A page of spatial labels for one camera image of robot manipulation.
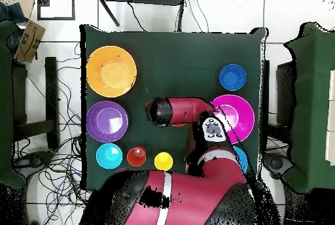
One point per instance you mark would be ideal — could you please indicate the small red bowl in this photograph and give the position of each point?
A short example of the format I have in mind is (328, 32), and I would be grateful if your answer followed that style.
(179, 124)

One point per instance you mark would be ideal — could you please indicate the yellow cup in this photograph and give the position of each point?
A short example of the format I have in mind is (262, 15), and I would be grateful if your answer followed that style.
(163, 161)

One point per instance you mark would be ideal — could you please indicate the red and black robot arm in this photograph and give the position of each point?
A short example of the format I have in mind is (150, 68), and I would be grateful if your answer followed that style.
(183, 110)

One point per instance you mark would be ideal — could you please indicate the dark green tablecloth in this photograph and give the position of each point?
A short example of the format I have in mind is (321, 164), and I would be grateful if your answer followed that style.
(170, 65)

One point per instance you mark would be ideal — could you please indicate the red cup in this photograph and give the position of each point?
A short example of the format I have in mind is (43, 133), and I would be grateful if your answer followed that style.
(136, 156)

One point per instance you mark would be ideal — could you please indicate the purple bowl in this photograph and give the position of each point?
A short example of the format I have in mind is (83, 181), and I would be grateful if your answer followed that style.
(104, 121)

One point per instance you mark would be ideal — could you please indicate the large yellow bowl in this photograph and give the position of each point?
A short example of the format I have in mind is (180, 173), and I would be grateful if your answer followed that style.
(111, 73)

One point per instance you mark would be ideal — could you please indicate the small cyan bowl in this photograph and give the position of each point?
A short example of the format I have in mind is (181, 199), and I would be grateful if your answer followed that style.
(109, 156)

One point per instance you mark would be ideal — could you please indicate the large pink bowl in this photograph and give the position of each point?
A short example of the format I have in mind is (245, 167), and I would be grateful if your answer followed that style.
(240, 115)

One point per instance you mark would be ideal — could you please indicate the small dark blue bowl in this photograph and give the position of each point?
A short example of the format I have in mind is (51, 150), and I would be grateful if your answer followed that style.
(232, 77)

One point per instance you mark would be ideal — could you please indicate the medium sky blue bowl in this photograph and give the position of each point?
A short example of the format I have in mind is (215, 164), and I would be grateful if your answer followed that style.
(243, 159)

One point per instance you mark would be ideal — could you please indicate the black floor stand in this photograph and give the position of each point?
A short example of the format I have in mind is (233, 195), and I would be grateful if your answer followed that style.
(51, 99)

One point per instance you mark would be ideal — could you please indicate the black box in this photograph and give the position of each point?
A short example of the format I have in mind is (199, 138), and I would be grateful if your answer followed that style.
(285, 91)

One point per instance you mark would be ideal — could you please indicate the black stand foot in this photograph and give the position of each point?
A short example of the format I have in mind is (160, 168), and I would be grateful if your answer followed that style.
(34, 161)
(277, 163)

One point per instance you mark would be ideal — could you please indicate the green covered side table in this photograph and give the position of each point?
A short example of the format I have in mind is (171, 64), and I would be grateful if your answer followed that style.
(5, 104)
(311, 104)

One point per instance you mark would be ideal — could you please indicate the cardboard box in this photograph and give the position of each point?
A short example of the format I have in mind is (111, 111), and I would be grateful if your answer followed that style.
(30, 40)

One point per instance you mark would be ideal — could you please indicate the blue cloth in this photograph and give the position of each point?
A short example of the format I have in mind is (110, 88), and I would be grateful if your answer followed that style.
(11, 13)

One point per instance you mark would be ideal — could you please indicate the black square frame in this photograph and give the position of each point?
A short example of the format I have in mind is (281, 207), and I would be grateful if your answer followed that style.
(43, 0)

